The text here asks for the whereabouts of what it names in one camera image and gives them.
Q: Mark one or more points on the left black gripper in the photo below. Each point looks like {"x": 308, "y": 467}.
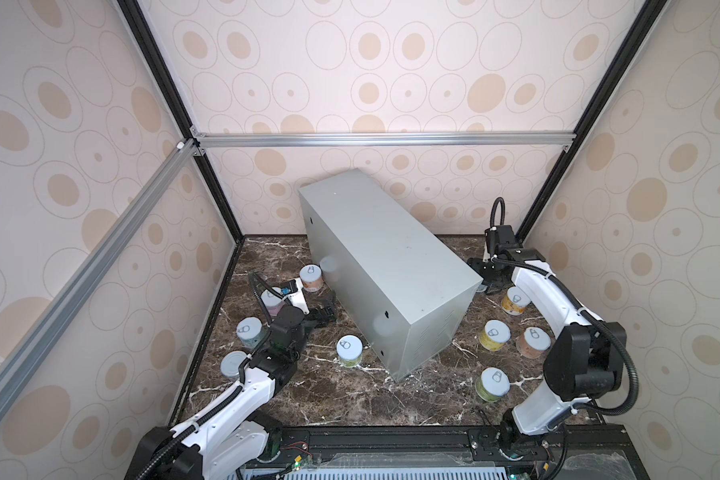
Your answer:
{"x": 330, "y": 314}

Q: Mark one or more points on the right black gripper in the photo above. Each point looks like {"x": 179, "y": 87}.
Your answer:
{"x": 476, "y": 264}

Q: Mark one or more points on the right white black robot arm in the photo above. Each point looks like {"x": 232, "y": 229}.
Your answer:
{"x": 588, "y": 367}

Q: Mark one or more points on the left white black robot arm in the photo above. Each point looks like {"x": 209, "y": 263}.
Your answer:
{"x": 231, "y": 431}

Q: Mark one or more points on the yellow label can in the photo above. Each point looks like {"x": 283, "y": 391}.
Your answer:
{"x": 515, "y": 301}
{"x": 495, "y": 335}

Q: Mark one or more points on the orange label can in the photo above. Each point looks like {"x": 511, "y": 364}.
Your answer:
{"x": 311, "y": 278}

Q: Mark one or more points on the light green label can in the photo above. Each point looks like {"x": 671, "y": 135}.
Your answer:
{"x": 349, "y": 349}

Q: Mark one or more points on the pink label can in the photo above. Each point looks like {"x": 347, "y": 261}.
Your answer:
{"x": 230, "y": 364}
{"x": 272, "y": 303}

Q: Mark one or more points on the grey metal cabinet box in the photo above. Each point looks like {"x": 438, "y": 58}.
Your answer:
{"x": 405, "y": 290}

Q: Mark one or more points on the green label can right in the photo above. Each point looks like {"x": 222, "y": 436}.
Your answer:
{"x": 492, "y": 385}

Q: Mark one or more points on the left slanted aluminium bar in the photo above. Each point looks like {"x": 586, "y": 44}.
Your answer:
{"x": 26, "y": 358}

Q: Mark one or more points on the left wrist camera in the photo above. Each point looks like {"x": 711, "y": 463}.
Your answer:
{"x": 293, "y": 292}

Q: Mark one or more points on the horizontal aluminium frame bar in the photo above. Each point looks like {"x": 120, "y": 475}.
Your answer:
{"x": 396, "y": 139}

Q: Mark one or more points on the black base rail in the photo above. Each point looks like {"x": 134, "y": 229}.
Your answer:
{"x": 445, "y": 452}

